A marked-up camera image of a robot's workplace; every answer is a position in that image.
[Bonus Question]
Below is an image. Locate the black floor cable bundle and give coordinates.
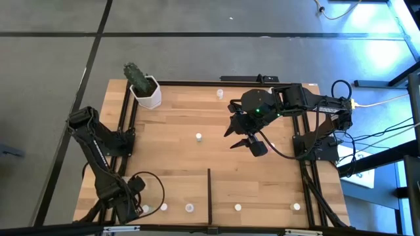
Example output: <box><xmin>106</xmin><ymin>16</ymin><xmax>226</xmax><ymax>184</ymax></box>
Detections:
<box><xmin>327</xmin><ymin>98</ymin><xmax>420</xmax><ymax>178</ymax></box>

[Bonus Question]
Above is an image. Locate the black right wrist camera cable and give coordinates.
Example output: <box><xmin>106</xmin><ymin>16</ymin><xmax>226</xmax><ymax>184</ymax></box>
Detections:
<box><xmin>259</xmin><ymin>98</ymin><xmax>324</xmax><ymax>161</ymax></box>

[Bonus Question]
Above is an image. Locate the black left wrist camera cable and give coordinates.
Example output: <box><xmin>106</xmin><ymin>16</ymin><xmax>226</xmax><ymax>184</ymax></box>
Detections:
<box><xmin>131</xmin><ymin>170</ymin><xmax>165</xmax><ymax>220</ymax></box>

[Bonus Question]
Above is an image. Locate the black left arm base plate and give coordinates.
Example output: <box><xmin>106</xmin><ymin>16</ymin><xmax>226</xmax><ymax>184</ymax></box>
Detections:
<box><xmin>110</xmin><ymin>129</ymin><xmax>135</xmax><ymax>157</ymax></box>

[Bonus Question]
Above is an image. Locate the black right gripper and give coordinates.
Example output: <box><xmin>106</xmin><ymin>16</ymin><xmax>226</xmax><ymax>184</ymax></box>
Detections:
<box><xmin>224</xmin><ymin>109</ymin><xmax>268</xmax><ymax>150</ymax></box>

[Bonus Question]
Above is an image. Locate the silver frame bracket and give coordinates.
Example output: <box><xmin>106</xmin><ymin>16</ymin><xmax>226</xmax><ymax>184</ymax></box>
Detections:
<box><xmin>103</xmin><ymin>225</ymin><xmax>141</xmax><ymax>233</ymax></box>
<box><xmin>284</xmin><ymin>228</ymin><xmax>324</xmax><ymax>236</ymax></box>

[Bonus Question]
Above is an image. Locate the black desk leg frame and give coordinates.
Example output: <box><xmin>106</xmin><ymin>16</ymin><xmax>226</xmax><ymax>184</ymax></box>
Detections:
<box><xmin>353</xmin><ymin>60</ymin><xmax>420</xmax><ymax>89</ymax></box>

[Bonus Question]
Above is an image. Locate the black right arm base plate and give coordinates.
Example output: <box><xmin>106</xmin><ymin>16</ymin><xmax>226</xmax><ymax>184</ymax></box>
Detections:
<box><xmin>293</xmin><ymin>134</ymin><xmax>340</xmax><ymax>162</ymax></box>

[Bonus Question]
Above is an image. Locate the green cactus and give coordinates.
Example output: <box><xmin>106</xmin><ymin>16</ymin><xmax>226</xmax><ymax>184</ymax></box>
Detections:
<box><xmin>123</xmin><ymin>62</ymin><xmax>152</xmax><ymax>96</ymax></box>

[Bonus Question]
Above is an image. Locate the black mounting bar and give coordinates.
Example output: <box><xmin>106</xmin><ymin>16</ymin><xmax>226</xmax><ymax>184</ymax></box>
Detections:
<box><xmin>219</xmin><ymin>74</ymin><xmax>280</xmax><ymax>83</ymax></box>

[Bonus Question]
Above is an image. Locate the raised wooden shelf board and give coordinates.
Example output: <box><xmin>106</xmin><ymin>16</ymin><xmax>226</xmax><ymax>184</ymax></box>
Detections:
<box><xmin>115</xmin><ymin>174</ymin><xmax>211</xmax><ymax>226</ymax></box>

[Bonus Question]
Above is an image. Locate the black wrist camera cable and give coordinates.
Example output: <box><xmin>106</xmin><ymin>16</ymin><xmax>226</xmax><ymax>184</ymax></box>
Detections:
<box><xmin>131</xmin><ymin>170</ymin><xmax>165</xmax><ymax>220</ymax></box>
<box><xmin>259</xmin><ymin>98</ymin><xmax>324</xmax><ymax>161</ymax></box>

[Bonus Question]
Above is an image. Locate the beige power cable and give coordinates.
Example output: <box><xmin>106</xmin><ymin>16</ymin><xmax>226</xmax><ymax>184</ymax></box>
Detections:
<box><xmin>356</xmin><ymin>93</ymin><xmax>410</xmax><ymax>108</ymax></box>

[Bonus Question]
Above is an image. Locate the white paper sheet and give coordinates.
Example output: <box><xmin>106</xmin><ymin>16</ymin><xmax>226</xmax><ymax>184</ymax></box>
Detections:
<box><xmin>337</xmin><ymin>144</ymin><xmax>375</xmax><ymax>189</ymax></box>

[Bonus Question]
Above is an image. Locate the beige cable with black plug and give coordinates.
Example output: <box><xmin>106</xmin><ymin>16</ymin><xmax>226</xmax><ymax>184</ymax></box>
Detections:
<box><xmin>313</xmin><ymin>0</ymin><xmax>364</xmax><ymax>21</ymax></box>

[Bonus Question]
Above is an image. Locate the black diagonal desk beam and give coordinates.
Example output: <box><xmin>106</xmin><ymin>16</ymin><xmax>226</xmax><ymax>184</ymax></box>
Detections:
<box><xmin>337</xmin><ymin>140</ymin><xmax>420</xmax><ymax>178</ymax></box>

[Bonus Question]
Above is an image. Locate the white hexagonal plant pot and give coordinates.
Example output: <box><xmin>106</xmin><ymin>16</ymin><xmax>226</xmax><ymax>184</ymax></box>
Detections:
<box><xmin>129</xmin><ymin>75</ymin><xmax>163</xmax><ymax>109</ymax></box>

